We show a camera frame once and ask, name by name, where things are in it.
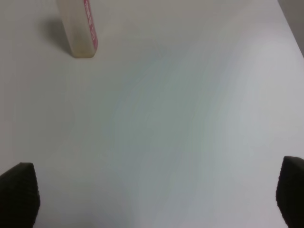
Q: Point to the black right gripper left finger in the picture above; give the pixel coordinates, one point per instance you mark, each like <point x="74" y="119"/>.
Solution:
<point x="19" y="197"/>

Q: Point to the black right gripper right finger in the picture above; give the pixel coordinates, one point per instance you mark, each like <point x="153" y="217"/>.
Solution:
<point x="290" y="191"/>

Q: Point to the clear plastic drink bottle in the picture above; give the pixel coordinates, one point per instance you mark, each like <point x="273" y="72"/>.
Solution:
<point x="79" y="27"/>

